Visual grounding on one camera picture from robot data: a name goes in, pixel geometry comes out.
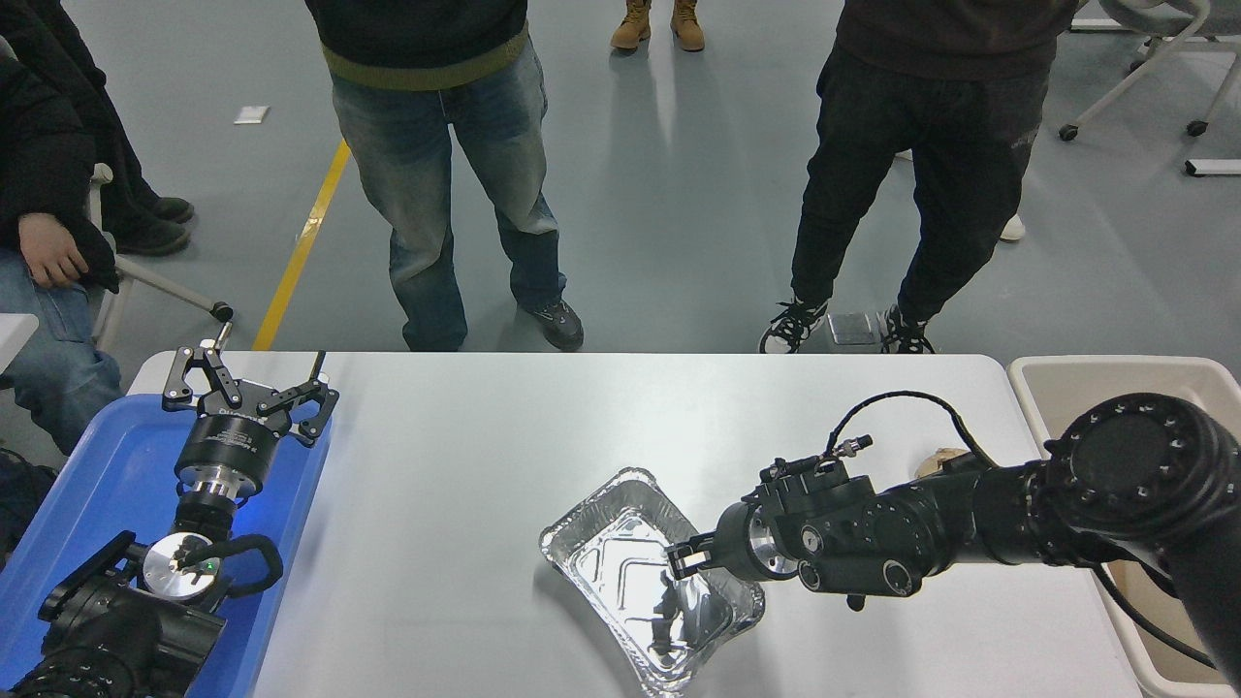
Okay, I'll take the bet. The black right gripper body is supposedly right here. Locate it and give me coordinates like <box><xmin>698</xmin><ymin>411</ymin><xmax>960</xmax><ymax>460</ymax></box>
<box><xmin>713</xmin><ymin>502</ymin><xmax>764</xmax><ymax>583</ymax></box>

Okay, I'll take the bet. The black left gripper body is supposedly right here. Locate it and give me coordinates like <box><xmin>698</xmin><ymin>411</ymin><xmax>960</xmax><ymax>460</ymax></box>
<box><xmin>175</xmin><ymin>405</ymin><xmax>284</xmax><ymax>484</ymax></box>

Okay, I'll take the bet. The silver foil tray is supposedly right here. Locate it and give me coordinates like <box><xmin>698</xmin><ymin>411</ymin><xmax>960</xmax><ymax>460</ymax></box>
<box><xmin>539</xmin><ymin>467</ymin><xmax>767</xmax><ymax>697</ymax></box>

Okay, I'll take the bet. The clear floor plate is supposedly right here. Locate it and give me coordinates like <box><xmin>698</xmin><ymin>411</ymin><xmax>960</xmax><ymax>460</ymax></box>
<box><xmin>827</xmin><ymin>312</ymin><xmax>878</xmax><ymax>346</ymax></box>

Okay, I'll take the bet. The person's hand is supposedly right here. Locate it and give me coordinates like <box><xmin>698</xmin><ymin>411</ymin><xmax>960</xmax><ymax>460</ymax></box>
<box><xmin>17</xmin><ymin>213</ymin><xmax>90</xmax><ymax>289</ymax></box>

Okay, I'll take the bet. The blue plastic tray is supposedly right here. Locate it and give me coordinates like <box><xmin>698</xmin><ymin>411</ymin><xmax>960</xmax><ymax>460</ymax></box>
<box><xmin>0</xmin><ymin>393</ymin><xmax>334</xmax><ymax>698</ymax></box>

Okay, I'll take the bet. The black bag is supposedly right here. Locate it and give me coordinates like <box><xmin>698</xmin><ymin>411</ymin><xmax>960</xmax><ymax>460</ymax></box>
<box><xmin>0</xmin><ymin>448</ymin><xmax>59</xmax><ymax>565</ymax></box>

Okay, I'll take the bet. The small white table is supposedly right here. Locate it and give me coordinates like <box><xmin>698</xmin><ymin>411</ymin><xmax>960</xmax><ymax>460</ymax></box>
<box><xmin>0</xmin><ymin>313</ymin><xmax>42</xmax><ymax>374</ymax></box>

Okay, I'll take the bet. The large pale bin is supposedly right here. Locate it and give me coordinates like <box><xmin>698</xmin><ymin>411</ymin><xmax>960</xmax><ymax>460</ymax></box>
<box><xmin>1006</xmin><ymin>355</ymin><xmax>1241</xmax><ymax>698</ymax></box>

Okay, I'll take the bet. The white office chair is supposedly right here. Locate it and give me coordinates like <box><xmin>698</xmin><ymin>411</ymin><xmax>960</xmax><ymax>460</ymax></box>
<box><xmin>1059</xmin><ymin>0</ymin><xmax>1241</xmax><ymax>143</ymax></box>

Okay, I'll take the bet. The white chair frame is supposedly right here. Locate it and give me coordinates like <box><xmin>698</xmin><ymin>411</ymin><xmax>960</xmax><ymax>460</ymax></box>
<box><xmin>87</xmin><ymin>163</ymin><xmax>236</xmax><ymax>350</ymax></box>

